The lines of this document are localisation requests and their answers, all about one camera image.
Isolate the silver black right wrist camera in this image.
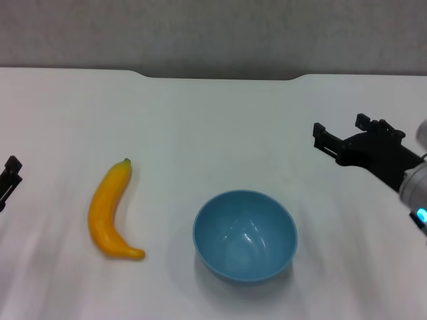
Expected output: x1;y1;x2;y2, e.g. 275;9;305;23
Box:
414;118;427;151

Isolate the blue bowl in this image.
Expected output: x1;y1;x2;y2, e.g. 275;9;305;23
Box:
192;189;298;287

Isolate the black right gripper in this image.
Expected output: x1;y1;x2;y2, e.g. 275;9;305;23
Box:
312;113;425;193

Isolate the yellow banana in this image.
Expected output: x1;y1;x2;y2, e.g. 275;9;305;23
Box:
87;158;147;261

